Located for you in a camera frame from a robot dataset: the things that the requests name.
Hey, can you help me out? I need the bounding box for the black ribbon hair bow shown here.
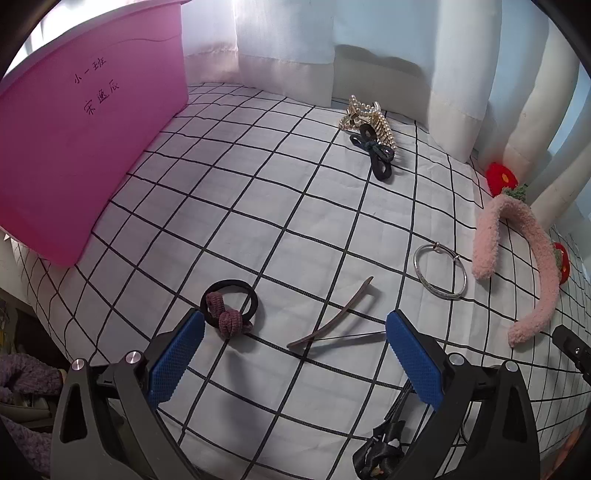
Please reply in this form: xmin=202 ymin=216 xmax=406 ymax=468
xmin=352 ymin=378 xmax=419 ymax=480

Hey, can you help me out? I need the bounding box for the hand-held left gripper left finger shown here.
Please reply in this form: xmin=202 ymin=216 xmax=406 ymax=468
xmin=50 ymin=309 xmax=206 ymax=480

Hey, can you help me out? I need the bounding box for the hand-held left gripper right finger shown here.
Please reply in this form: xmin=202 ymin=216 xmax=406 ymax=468
xmin=385 ymin=309 xmax=541 ymax=480

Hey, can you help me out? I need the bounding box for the pearl gold hair claw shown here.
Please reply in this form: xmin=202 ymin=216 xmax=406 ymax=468
xmin=338 ymin=95 xmax=398 ymax=151

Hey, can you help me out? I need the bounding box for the cream drape curtain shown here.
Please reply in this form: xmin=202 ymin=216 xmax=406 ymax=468
xmin=422 ymin=0 xmax=591 ymax=217

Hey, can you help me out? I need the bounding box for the white sheer curtain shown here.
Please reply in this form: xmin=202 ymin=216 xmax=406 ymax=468
xmin=178 ymin=0 xmax=444 ymax=123

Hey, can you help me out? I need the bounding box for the pink plastic bin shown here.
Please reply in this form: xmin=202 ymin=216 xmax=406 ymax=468
xmin=0 ymin=0 xmax=192 ymax=267

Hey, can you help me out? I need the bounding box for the black hair tie mauve knot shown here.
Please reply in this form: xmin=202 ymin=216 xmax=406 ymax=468
xmin=200 ymin=279 xmax=259 ymax=341

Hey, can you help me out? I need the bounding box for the brown curved hair stick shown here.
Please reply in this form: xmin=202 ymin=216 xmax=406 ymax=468
xmin=286 ymin=276 xmax=376 ymax=349

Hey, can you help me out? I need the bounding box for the pink fuzzy headband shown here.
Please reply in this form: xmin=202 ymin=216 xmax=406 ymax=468
xmin=472 ymin=161 xmax=573 ymax=348

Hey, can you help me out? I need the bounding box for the silver bangle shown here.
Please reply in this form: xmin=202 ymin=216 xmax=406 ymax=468
xmin=413 ymin=242 xmax=468 ymax=301

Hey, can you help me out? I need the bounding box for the purple fuzzy cloth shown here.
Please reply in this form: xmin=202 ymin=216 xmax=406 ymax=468
xmin=0 ymin=353 xmax=64 ymax=477

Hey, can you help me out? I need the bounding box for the black grid white tablecloth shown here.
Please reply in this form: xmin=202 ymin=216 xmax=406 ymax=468
xmin=9 ymin=83 xmax=591 ymax=480

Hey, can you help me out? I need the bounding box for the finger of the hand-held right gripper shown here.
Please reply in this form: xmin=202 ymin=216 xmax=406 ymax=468
xmin=553 ymin=324 xmax=591 ymax=386

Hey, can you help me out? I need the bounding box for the black bow hair tie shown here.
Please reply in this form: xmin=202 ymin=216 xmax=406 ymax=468
xmin=348 ymin=124 xmax=398 ymax=182

